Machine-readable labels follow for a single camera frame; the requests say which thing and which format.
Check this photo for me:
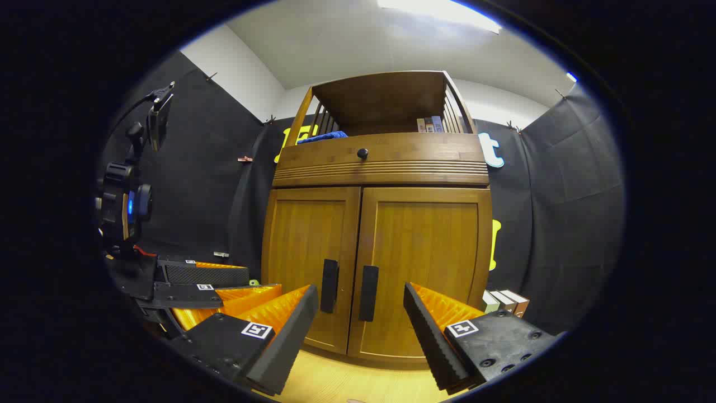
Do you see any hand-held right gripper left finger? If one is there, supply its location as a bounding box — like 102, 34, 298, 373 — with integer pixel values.
171, 284, 319, 397

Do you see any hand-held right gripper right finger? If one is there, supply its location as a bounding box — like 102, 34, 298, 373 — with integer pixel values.
403, 283, 560, 391

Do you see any wooden shoe cabinet door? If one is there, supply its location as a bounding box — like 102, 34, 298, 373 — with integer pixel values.
348, 188, 493, 364
262, 188, 361, 354

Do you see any wooden double-door shoe cabinet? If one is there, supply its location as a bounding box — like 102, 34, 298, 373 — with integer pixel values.
260, 70, 494, 370

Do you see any wooden cabinet drawer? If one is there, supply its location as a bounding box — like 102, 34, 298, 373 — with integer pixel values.
272, 133, 490, 187

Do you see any black backdrop cloth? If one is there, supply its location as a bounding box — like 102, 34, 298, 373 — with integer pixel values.
98, 50, 626, 336

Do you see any blue cloth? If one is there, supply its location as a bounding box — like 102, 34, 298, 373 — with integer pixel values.
296, 130, 348, 144

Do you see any ceiling light panel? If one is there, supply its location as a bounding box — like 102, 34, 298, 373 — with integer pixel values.
378, 0, 502, 34

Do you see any black door handle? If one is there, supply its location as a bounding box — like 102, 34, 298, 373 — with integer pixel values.
359, 265, 379, 322
321, 259, 340, 314

